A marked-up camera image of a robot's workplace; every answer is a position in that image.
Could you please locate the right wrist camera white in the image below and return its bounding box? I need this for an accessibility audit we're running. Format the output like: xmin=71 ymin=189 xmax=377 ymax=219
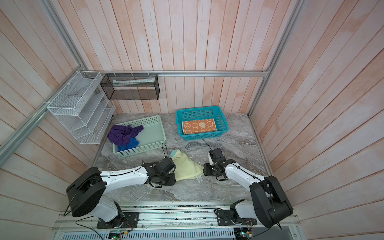
xmin=209 ymin=152 xmax=214 ymax=166

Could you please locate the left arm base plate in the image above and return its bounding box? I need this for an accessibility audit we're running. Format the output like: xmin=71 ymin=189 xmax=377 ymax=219
xmin=97 ymin=212 xmax=140 ymax=229

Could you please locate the light green plastic basket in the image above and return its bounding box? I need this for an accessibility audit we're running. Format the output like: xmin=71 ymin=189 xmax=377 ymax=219
xmin=113 ymin=115 xmax=166 ymax=158

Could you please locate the aluminium mounting rail front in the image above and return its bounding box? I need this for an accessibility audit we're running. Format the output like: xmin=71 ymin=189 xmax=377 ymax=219
xmin=50 ymin=201 xmax=301 ymax=232

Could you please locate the aluminium frame bar back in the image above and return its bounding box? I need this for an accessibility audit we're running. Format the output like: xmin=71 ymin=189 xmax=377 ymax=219
xmin=97 ymin=70 xmax=269 ymax=77

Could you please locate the aluminium frame bar left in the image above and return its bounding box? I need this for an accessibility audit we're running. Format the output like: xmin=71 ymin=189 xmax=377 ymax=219
xmin=1 ymin=66 xmax=85 ymax=167

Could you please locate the teal plastic basket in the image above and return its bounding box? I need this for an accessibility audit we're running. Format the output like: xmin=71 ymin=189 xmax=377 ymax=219
xmin=176 ymin=106 xmax=229 ymax=141

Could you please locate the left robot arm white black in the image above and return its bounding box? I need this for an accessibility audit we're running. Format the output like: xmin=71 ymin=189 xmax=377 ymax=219
xmin=65 ymin=157 xmax=176 ymax=228

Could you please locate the aluminium frame bar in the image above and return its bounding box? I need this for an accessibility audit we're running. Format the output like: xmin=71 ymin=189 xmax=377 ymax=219
xmin=1 ymin=66 xmax=85 ymax=167
xmin=97 ymin=70 xmax=269 ymax=77

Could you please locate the blue towel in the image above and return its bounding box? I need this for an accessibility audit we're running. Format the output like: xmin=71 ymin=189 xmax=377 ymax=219
xmin=117 ymin=138 xmax=140 ymax=152

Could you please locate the green circuit board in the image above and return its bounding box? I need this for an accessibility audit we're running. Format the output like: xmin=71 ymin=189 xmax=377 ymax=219
xmin=235 ymin=231 xmax=253 ymax=240

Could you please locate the aluminium frame post right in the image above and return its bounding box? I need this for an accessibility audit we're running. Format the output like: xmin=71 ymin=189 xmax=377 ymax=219
xmin=246 ymin=1 xmax=307 ymax=117

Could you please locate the white wire mesh shelf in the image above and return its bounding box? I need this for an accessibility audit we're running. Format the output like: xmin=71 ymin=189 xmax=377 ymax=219
xmin=48 ymin=71 xmax=116 ymax=145

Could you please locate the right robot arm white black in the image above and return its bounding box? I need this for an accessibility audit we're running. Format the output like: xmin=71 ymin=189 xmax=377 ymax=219
xmin=203 ymin=148 xmax=294 ymax=228

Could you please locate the orange bunny print towel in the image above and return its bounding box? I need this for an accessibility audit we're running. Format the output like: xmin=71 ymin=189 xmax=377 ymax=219
xmin=182 ymin=119 xmax=217 ymax=135

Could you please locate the black mesh wall basket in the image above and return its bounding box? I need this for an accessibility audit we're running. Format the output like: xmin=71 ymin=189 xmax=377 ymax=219
xmin=101 ymin=73 xmax=160 ymax=101

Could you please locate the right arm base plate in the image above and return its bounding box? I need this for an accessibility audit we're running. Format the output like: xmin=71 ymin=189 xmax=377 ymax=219
xmin=214 ymin=209 xmax=257 ymax=226

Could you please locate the yellow teal hippo towel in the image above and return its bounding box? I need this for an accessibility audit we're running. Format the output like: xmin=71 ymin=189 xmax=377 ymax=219
xmin=170 ymin=150 xmax=204 ymax=182

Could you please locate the purple towel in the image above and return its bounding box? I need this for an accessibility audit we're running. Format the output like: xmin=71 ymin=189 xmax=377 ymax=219
xmin=108 ymin=125 xmax=144 ymax=146

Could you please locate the white vented cable duct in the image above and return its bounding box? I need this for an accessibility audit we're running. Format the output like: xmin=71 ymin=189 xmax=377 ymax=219
xmin=52 ymin=228 xmax=236 ymax=240

